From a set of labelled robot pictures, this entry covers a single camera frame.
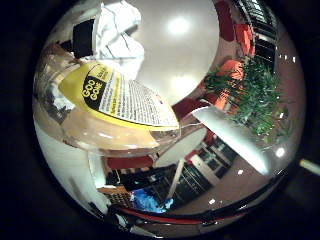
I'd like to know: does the clear spray bottle yellow label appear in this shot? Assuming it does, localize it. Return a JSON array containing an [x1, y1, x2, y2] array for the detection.
[[33, 43, 183, 158]]

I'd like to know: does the white crumpled cloth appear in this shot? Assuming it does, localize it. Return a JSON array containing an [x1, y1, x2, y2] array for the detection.
[[94, 0, 146, 81]]

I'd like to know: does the black grid floor mat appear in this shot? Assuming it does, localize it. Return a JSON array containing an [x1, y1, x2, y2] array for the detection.
[[99, 186, 135, 208]]

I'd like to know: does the blue crumpled bag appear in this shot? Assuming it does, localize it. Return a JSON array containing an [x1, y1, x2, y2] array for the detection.
[[131, 187, 175, 215]]

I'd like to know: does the white round side table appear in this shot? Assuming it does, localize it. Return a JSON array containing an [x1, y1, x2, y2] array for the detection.
[[153, 124, 210, 201]]

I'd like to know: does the red chair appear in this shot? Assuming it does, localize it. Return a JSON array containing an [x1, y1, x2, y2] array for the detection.
[[214, 0, 236, 43], [234, 23, 256, 56], [217, 59, 245, 82], [213, 89, 232, 112]]

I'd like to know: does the white flat panel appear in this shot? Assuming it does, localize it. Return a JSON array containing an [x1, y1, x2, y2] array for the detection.
[[192, 105, 272, 177]]

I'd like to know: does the green leafy plant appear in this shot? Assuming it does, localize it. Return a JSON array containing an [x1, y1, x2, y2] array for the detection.
[[204, 56, 295, 142]]

